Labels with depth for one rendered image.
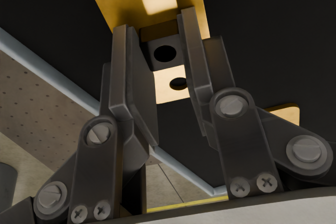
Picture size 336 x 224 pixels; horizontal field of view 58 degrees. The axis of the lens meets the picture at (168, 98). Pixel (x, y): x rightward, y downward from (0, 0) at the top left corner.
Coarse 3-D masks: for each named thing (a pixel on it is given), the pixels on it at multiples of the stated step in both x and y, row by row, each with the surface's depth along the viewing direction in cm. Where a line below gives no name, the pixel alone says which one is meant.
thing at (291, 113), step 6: (270, 108) 18; (276, 108) 17; (282, 108) 17; (288, 108) 17; (294, 108) 17; (276, 114) 18; (282, 114) 18; (288, 114) 18; (294, 114) 18; (288, 120) 18; (294, 120) 18
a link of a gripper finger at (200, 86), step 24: (192, 24) 10; (192, 48) 10; (216, 48) 10; (192, 72) 9; (216, 72) 10; (192, 96) 9; (264, 120) 8; (216, 144) 9; (288, 144) 8; (312, 144) 7; (288, 168) 7; (312, 168) 7
